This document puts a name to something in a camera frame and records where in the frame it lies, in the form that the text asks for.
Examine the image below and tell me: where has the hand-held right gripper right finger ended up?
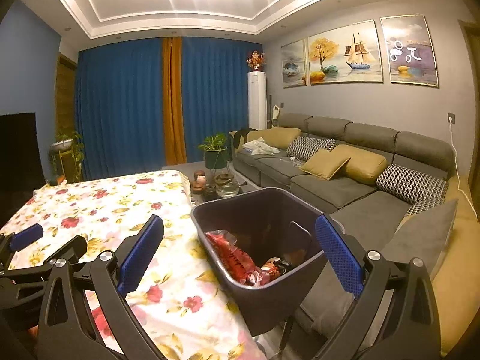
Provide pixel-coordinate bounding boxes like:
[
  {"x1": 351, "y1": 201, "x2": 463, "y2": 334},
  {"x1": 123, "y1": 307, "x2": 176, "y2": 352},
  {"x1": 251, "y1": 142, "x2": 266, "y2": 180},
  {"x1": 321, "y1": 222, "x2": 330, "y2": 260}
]
[{"x1": 315, "y1": 214, "x2": 441, "y2": 360}]

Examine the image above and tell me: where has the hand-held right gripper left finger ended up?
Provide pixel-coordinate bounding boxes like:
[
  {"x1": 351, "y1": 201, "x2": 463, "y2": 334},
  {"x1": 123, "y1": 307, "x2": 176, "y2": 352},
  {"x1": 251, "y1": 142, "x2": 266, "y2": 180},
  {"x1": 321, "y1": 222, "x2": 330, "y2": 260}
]
[{"x1": 37, "y1": 214, "x2": 167, "y2": 360}]

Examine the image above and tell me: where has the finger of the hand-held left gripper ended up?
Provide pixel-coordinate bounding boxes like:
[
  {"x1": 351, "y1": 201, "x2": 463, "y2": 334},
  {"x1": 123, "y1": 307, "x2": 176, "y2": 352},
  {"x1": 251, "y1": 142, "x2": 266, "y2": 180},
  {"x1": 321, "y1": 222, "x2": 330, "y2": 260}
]
[
  {"x1": 0, "y1": 223, "x2": 45, "y2": 271},
  {"x1": 0, "y1": 235, "x2": 89, "y2": 282}
]

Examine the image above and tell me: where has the orange print paper cup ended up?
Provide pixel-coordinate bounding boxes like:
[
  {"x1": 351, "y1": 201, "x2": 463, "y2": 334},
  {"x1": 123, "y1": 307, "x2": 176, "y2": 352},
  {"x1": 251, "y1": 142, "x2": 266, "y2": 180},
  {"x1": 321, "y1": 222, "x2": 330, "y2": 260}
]
[{"x1": 264, "y1": 258, "x2": 297, "y2": 276}]

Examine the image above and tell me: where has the pink plastic bag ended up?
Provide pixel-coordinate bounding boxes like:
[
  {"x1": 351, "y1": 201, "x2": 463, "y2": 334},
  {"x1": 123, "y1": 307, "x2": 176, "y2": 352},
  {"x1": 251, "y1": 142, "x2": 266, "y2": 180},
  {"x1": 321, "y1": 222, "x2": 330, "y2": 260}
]
[{"x1": 245, "y1": 268, "x2": 274, "y2": 287}]

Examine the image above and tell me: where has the red wrapper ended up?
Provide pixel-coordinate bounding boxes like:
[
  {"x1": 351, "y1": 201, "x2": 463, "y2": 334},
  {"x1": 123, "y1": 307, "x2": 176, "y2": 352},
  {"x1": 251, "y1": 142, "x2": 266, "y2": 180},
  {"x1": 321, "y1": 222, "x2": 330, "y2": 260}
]
[{"x1": 205, "y1": 231, "x2": 259, "y2": 284}]

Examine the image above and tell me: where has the grey plastic bin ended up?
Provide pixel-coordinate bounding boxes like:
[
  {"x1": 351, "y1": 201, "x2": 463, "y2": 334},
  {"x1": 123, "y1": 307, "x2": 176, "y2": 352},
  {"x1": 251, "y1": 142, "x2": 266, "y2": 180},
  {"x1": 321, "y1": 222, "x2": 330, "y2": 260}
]
[{"x1": 190, "y1": 187, "x2": 344, "y2": 338}]

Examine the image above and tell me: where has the floral tablecloth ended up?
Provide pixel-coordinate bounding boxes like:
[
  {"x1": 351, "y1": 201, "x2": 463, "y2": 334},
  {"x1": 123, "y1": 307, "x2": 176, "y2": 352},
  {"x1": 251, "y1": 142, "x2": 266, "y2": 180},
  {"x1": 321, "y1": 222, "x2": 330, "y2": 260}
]
[{"x1": 0, "y1": 170, "x2": 263, "y2": 360}]

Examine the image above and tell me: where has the black television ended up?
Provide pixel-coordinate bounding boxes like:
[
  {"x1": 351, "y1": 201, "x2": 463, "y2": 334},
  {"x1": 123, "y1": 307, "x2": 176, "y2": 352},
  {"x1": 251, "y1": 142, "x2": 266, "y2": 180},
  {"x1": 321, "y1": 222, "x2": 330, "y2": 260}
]
[{"x1": 0, "y1": 112, "x2": 47, "y2": 226}]

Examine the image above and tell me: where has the gold plant stand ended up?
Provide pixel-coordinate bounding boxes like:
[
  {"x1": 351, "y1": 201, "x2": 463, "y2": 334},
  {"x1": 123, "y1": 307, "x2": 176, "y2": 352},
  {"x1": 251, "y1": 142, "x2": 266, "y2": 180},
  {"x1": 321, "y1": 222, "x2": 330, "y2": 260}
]
[{"x1": 56, "y1": 150, "x2": 76, "y2": 182}]

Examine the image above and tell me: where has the grey cushion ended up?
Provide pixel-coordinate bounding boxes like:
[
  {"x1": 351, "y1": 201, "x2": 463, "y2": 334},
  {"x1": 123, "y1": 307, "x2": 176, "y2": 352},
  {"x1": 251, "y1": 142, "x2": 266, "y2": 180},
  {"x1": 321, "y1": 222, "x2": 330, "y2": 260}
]
[{"x1": 379, "y1": 199, "x2": 459, "y2": 282}]

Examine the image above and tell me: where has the yellow cushion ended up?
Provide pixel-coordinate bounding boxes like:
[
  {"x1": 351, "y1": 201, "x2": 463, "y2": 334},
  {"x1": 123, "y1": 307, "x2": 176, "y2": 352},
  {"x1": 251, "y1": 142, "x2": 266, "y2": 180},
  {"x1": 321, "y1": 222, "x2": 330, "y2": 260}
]
[
  {"x1": 245, "y1": 127, "x2": 302, "y2": 149},
  {"x1": 300, "y1": 148, "x2": 351, "y2": 180},
  {"x1": 332, "y1": 144, "x2": 389, "y2": 185}
]

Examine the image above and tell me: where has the doll figurine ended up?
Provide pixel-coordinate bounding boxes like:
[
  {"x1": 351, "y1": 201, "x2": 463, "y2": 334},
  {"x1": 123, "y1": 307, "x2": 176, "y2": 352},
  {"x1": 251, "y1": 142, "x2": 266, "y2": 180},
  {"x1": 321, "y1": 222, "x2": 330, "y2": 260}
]
[{"x1": 192, "y1": 170, "x2": 207, "y2": 194}]

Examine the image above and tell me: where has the black white patterned cushion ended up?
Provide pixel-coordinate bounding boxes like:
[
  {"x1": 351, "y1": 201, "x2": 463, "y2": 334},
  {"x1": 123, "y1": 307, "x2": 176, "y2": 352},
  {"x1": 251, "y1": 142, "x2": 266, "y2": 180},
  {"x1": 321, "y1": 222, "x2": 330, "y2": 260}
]
[
  {"x1": 376, "y1": 164, "x2": 449, "y2": 204},
  {"x1": 405, "y1": 197, "x2": 447, "y2": 216},
  {"x1": 287, "y1": 136, "x2": 336, "y2": 162}
]

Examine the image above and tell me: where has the trailing plant in white bowl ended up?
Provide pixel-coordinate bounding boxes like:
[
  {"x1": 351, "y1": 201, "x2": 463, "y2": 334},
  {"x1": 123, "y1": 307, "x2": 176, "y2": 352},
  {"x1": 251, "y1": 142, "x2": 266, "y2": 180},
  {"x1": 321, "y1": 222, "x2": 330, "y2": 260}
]
[{"x1": 49, "y1": 130, "x2": 85, "y2": 181}]

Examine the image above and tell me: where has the glass kettle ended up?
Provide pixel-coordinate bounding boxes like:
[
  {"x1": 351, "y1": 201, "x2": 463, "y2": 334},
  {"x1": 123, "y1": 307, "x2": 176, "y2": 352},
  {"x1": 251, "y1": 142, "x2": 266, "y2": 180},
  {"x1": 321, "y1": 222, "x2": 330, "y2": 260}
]
[{"x1": 215, "y1": 178, "x2": 241, "y2": 199}]

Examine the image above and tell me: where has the tea tray with kettle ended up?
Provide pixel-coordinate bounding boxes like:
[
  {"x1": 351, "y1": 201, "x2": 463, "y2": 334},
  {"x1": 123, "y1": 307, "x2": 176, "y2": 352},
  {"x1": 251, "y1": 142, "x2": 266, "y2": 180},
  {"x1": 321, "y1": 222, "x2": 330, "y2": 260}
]
[{"x1": 189, "y1": 180, "x2": 256, "y2": 211}]

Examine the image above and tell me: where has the yellow sofa cover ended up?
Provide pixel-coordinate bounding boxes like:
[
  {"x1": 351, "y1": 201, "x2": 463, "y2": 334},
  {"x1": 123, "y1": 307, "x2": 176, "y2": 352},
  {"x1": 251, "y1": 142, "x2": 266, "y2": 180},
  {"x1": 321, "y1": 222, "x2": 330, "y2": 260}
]
[{"x1": 431, "y1": 174, "x2": 480, "y2": 357}]

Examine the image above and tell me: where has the grey sectional sofa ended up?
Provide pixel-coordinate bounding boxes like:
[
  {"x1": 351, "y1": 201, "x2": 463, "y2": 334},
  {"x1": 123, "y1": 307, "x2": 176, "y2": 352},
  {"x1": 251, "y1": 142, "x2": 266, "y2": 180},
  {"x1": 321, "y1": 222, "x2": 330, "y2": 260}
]
[{"x1": 229, "y1": 112, "x2": 480, "y2": 357}]

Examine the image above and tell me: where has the potted plant green pot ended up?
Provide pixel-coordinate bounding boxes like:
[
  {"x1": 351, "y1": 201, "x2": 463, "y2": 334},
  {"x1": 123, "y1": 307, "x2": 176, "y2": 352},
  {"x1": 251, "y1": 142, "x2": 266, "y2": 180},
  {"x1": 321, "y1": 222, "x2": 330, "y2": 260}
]
[{"x1": 198, "y1": 133, "x2": 235, "y2": 169}]

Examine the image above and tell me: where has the white cloth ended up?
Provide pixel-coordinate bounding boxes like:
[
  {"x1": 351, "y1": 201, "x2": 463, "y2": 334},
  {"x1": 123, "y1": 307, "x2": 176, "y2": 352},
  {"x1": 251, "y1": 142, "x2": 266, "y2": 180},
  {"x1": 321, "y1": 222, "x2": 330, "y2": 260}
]
[{"x1": 243, "y1": 139, "x2": 281, "y2": 156}]

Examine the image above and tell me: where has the blue curtain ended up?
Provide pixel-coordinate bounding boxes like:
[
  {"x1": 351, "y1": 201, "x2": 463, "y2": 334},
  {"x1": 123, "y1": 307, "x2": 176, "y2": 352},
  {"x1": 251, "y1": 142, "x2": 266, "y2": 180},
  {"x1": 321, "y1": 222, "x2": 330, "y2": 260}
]
[
  {"x1": 181, "y1": 37, "x2": 265, "y2": 164},
  {"x1": 73, "y1": 37, "x2": 167, "y2": 181}
]

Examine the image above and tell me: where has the black cloth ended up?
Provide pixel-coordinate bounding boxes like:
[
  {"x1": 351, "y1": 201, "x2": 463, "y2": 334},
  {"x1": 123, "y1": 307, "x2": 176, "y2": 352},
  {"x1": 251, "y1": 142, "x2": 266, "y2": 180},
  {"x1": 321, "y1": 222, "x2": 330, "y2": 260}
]
[{"x1": 233, "y1": 127, "x2": 256, "y2": 149}]

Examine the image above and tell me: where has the orange curtain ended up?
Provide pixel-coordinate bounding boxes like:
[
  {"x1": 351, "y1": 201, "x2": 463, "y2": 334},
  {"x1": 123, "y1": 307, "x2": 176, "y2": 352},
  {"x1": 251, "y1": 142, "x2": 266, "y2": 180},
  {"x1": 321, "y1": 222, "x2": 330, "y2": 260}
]
[{"x1": 162, "y1": 37, "x2": 187, "y2": 166}]

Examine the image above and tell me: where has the white standing air conditioner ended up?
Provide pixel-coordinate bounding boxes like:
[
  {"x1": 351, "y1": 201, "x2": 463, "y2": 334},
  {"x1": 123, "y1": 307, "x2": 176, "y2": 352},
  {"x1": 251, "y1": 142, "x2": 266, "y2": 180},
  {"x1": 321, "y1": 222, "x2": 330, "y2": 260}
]
[{"x1": 247, "y1": 71, "x2": 268, "y2": 131}]

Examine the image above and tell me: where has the grey landscape painting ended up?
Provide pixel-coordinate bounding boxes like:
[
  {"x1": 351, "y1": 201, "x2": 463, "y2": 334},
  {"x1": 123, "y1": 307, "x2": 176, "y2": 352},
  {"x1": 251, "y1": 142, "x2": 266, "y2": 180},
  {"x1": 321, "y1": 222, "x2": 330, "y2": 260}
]
[{"x1": 280, "y1": 39, "x2": 307, "y2": 89}]

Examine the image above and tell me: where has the tree and sailboat painting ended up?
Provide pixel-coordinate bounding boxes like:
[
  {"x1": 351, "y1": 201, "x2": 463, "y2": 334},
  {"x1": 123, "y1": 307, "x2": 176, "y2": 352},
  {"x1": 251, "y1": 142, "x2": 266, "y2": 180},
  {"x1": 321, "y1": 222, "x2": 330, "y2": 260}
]
[{"x1": 307, "y1": 20, "x2": 384, "y2": 86}]

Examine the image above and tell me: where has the flower ornament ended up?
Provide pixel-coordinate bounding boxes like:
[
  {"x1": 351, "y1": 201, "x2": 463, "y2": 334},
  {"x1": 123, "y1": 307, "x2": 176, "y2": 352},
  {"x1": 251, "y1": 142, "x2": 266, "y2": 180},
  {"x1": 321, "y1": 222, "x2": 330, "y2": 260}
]
[{"x1": 246, "y1": 50, "x2": 266, "y2": 72}]

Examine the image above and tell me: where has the purple landscape painting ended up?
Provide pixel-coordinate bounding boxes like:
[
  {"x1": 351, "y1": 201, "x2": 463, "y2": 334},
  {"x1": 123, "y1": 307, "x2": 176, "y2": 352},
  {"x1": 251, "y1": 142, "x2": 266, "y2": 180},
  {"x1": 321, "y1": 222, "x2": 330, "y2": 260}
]
[{"x1": 380, "y1": 14, "x2": 439, "y2": 88}]

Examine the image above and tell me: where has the white cable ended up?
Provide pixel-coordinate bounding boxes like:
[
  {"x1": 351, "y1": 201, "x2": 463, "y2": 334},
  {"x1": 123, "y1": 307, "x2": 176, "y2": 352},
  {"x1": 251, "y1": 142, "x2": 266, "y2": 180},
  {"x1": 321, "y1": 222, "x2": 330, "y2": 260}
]
[{"x1": 449, "y1": 122, "x2": 479, "y2": 218}]

